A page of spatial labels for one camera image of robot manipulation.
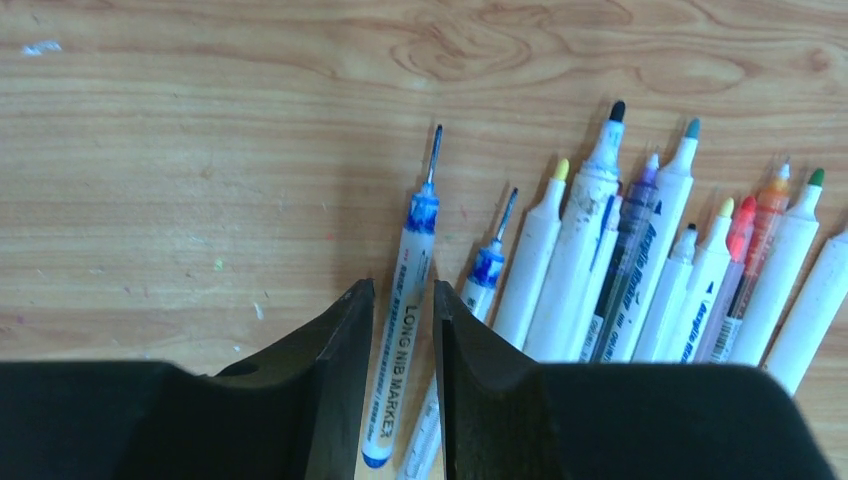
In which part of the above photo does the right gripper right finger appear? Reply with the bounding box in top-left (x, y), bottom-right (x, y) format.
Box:
top-left (433, 281), bottom-right (834, 479)

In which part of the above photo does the pink tip clear pen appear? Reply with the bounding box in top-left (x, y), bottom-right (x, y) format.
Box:
top-left (693, 195), bottom-right (757, 363)

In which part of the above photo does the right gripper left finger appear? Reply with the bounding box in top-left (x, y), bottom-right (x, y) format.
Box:
top-left (1, 279), bottom-right (375, 479)

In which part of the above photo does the green cap marker pen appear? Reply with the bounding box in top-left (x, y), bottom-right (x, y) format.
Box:
top-left (726, 168), bottom-right (825, 367)

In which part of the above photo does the white pen brown cap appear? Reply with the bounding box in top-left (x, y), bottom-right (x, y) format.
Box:
top-left (632, 223), bottom-right (698, 363)

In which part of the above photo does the pale yellow tip pen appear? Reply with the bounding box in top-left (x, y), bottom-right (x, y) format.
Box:
top-left (661, 198), bottom-right (735, 363)

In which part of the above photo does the purple cap marker pen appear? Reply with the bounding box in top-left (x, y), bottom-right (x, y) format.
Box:
top-left (396, 187), bottom-right (521, 480)

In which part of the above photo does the teal tip white pen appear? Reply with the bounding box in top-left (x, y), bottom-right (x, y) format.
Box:
top-left (601, 117), bottom-right (701, 362)

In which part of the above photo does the blue marker pen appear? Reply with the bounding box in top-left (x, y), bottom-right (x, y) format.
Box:
top-left (566, 195), bottom-right (623, 362)

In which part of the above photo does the black cap marker pen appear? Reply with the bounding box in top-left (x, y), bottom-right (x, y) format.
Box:
top-left (523, 100), bottom-right (626, 363)

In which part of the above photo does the grey cap marker pen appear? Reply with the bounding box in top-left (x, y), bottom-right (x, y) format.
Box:
top-left (361, 124), bottom-right (443, 469)

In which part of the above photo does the orange tip clear pen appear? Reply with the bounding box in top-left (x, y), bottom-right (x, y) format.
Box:
top-left (708, 157), bottom-right (790, 363)

